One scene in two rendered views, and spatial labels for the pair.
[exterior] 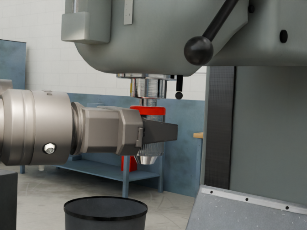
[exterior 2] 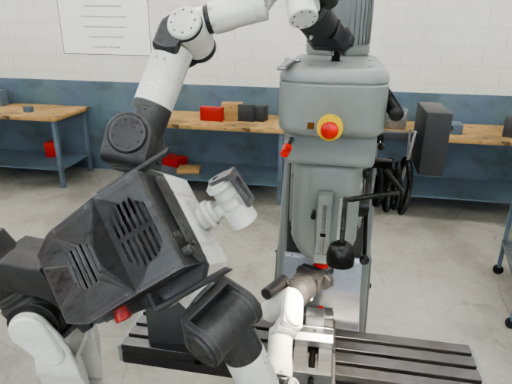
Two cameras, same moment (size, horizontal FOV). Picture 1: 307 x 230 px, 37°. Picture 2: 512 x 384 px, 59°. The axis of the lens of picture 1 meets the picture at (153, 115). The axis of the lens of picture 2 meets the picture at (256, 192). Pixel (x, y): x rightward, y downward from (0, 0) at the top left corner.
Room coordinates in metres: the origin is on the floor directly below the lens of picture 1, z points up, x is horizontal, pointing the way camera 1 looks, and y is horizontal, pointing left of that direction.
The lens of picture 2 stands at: (-0.38, 0.82, 2.00)
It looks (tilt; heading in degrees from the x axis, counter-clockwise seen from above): 21 degrees down; 330
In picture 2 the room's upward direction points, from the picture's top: 1 degrees clockwise
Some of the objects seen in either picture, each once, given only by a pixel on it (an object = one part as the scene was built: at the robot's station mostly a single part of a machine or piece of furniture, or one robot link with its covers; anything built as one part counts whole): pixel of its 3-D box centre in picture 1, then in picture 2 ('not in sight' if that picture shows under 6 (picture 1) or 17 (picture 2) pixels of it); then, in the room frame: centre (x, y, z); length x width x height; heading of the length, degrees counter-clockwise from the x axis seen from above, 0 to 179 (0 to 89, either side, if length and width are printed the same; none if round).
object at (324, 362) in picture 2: not in sight; (313, 339); (0.58, 0.03, 0.99); 0.35 x 0.15 x 0.11; 141
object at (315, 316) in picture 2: not in sight; (315, 319); (0.60, 0.01, 1.05); 0.06 x 0.05 x 0.06; 51
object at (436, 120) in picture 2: not in sight; (431, 137); (0.61, -0.44, 1.62); 0.20 x 0.09 x 0.21; 140
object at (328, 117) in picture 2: not in sight; (329, 127); (0.42, 0.16, 1.76); 0.06 x 0.02 x 0.06; 50
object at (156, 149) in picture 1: (146, 133); not in sight; (0.60, 0.01, 1.23); 0.05 x 0.05 x 0.05
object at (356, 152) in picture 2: not in sight; (331, 133); (0.63, -0.02, 1.68); 0.34 x 0.24 x 0.10; 140
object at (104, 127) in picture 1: (78, 130); (306, 283); (0.56, 0.09, 1.24); 0.13 x 0.12 x 0.10; 25
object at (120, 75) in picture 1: (149, 76); not in sight; (0.60, 0.01, 1.31); 0.09 x 0.09 x 0.01
